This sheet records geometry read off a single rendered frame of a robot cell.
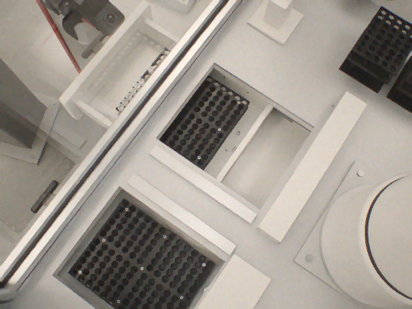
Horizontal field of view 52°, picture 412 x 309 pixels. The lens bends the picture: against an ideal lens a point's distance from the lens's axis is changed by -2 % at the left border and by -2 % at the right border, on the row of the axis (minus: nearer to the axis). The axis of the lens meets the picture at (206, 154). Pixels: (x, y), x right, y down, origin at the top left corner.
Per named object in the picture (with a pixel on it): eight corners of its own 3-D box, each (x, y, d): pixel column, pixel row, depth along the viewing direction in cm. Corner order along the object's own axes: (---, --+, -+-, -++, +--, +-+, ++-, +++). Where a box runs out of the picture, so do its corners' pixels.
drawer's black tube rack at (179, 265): (76, 272, 87) (67, 272, 80) (128, 202, 91) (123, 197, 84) (164, 338, 84) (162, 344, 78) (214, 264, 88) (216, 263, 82)
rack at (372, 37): (338, 68, 88) (353, 48, 80) (364, 29, 91) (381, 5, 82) (377, 94, 87) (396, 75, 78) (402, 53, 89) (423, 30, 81)
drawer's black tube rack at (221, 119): (120, 119, 95) (115, 108, 89) (167, 61, 99) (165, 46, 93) (202, 175, 93) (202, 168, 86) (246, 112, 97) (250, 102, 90)
